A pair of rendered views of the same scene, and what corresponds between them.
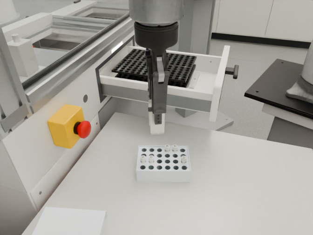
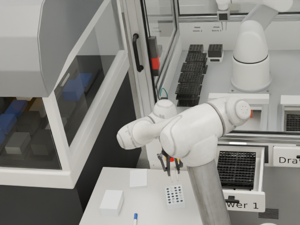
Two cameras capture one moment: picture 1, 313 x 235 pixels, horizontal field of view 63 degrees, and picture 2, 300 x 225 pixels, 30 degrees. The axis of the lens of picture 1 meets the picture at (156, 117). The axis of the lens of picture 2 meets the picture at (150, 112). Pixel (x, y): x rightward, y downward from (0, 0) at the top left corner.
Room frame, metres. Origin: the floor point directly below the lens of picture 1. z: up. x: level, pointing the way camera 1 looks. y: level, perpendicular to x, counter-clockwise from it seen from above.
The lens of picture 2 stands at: (0.37, -2.00, 2.67)
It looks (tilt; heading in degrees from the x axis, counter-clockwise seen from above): 35 degrees down; 90
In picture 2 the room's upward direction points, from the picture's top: 9 degrees counter-clockwise
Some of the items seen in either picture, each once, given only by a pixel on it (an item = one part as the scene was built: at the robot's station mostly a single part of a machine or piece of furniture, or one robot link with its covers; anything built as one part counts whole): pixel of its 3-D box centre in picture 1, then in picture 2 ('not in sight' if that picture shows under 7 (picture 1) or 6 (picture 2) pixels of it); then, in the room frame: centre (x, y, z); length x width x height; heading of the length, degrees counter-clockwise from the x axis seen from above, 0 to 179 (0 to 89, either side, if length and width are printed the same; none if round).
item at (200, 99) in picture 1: (153, 73); (236, 170); (0.74, 0.01, 0.86); 0.40 x 0.26 x 0.06; 73
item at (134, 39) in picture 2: not in sight; (137, 54); (0.36, 0.23, 1.45); 0.05 x 0.03 x 0.19; 73
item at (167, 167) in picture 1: (163, 162); (174, 197); (0.43, -0.02, 0.78); 0.12 x 0.08 x 0.04; 89
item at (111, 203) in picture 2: not in sight; (112, 202); (0.12, 0.00, 0.79); 0.13 x 0.09 x 0.05; 74
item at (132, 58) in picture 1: (156, 72); (235, 171); (0.74, 0.00, 0.87); 0.22 x 0.18 x 0.06; 73
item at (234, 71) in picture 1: (231, 71); (231, 199); (0.67, -0.22, 0.91); 0.07 x 0.04 x 0.01; 163
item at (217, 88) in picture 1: (220, 79); (231, 200); (0.68, -0.19, 0.87); 0.29 x 0.02 x 0.11; 163
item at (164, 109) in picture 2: not in sight; (163, 117); (0.43, -0.01, 1.25); 0.13 x 0.11 x 0.16; 26
